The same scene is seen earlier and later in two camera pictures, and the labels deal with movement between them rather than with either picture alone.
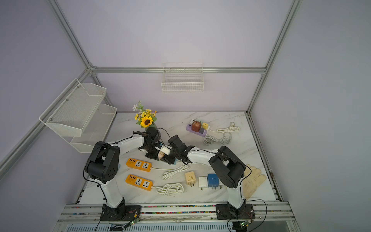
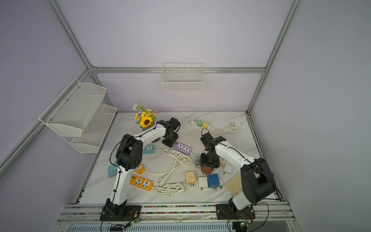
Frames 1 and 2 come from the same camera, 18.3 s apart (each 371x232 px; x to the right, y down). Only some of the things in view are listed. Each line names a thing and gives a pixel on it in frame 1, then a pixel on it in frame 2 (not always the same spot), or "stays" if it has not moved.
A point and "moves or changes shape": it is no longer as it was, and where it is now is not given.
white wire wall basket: x=183 y=77 stays
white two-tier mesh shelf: x=78 y=115 stays
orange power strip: x=138 y=165 moves or changes shape
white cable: x=169 y=189 stays
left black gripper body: x=151 y=149 to x=174 y=136
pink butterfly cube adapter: x=160 y=154 moves or changes shape
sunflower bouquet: x=146 y=117 stays
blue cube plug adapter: x=213 y=181 stays
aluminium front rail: x=172 y=214 stays
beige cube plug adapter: x=190 y=178 stays
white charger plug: x=203 y=182 stays
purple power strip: x=189 y=128 moves or changes shape
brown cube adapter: x=195 y=125 to x=206 y=170
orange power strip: x=143 y=183 stays
